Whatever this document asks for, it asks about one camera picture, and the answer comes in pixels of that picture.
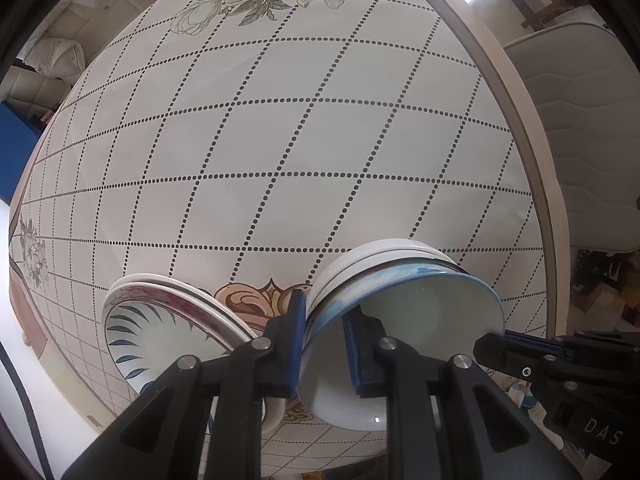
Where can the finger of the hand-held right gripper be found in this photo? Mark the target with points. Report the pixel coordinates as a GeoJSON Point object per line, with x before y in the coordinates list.
{"type": "Point", "coordinates": [505, 352]}
{"type": "Point", "coordinates": [600, 340]}

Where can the dark floor clutter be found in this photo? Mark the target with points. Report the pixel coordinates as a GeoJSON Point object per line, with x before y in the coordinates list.
{"type": "Point", "coordinates": [605, 290]}

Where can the blue painted bowl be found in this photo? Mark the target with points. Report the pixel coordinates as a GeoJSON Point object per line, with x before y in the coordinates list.
{"type": "Point", "coordinates": [425, 320]}

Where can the blue leaf pattern plate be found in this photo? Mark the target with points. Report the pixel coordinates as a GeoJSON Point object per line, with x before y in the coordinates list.
{"type": "Point", "coordinates": [155, 340]}

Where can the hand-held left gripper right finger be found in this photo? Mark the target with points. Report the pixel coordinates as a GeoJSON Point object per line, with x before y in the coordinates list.
{"type": "Point", "coordinates": [351, 345]}

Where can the grey quilted mattress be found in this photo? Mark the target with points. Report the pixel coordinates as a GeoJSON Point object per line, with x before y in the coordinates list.
{"type": "Point", "coordinates": [590, 135]}

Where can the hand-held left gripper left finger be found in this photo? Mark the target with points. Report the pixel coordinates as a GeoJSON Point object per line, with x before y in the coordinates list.
{"type": "Point", "coordinates": [300, 320]}

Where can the beige cushion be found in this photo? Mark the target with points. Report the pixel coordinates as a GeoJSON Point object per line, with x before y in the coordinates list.
{"type": "Point", "coordinates": [30, 90]}

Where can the white bowl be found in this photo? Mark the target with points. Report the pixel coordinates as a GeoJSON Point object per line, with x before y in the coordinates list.
{"type": "Point", "coordinates": [385, 245]}
{"type": "Point", "coordinates": [345, 270]}

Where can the blue panel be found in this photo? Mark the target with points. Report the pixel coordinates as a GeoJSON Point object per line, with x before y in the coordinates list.
{"type": "Point", "coordinates": [17, 150]}

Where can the floral dotted tablecloth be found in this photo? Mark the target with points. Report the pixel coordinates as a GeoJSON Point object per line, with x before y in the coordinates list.
{"type": "Point", "coordinates": [300, 135]}

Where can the pink floral plate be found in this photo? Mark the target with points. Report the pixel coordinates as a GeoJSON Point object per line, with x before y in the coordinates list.
{"type": "Point", "coordinates": [165, 291]}

